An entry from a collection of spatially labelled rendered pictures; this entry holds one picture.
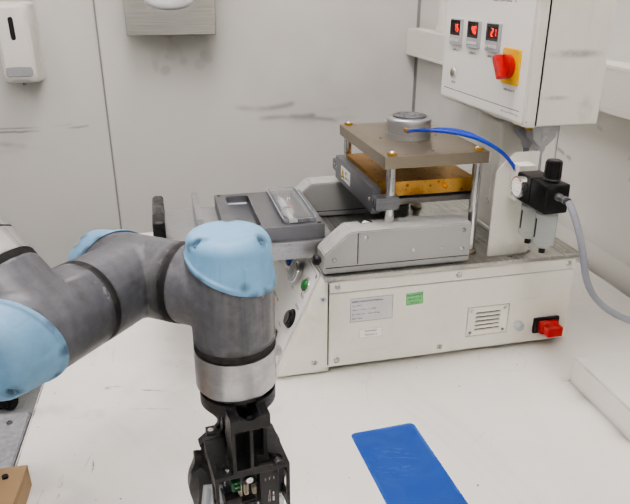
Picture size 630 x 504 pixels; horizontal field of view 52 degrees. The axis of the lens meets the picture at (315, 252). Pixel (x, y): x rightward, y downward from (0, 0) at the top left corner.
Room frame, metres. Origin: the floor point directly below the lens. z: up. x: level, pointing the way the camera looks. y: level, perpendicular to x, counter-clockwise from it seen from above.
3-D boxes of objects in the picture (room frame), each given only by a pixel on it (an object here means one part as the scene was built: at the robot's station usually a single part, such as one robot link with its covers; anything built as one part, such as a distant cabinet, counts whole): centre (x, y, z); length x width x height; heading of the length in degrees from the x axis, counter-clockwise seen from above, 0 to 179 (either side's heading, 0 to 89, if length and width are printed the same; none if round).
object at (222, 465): (0.51, 0.07, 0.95); 0.09 x 0.08 x 0.12; 19
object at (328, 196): (1.26, -0.07, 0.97); 0.25 x 0.05 x 0.07; 103
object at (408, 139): (1.13, -0.20, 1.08); 0.31 x 0.24 x 0.13; 13
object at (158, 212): (1.04, 0.27, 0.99); 0.15 x 0.02 x 0.04; 13
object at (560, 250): (1.15, -0.20, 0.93); 0.46 x 0.35 x 0.01; 103
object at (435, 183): (1.14, -0.17, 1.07); 0.22 x 0.17 x 0.10; 13
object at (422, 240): (0.99, -0.12, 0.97); 0.26 x 0.05 x 0.07; 103
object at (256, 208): (1.08, 0.09, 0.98); 0.20 x 0.17 x 0.03; 13
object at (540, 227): (0.96, -0.34, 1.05); 0.15 x 0.05 x 0.15; 13
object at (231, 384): (0.52, 0.07, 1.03); 0.08 x 0.08 x 0.05
